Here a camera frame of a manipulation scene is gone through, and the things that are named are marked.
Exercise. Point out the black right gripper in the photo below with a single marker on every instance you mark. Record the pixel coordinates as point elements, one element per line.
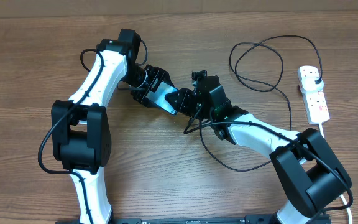
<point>183,106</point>

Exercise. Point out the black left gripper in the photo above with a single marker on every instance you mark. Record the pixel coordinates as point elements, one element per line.
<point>161,74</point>

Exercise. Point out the blue Galaxy smartphone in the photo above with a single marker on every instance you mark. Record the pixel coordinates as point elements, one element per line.
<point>157,98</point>

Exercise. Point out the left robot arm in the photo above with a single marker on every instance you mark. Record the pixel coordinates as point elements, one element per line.
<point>80,130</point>

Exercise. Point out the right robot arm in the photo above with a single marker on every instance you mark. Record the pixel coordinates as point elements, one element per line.
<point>310,173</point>

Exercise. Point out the white charger plug adapter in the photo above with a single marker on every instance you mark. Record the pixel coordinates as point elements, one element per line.
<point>310,85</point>

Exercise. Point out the white power strip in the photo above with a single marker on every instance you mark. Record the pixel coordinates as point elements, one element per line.
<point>315,103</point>

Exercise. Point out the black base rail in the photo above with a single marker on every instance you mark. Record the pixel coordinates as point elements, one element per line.
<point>248,219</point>

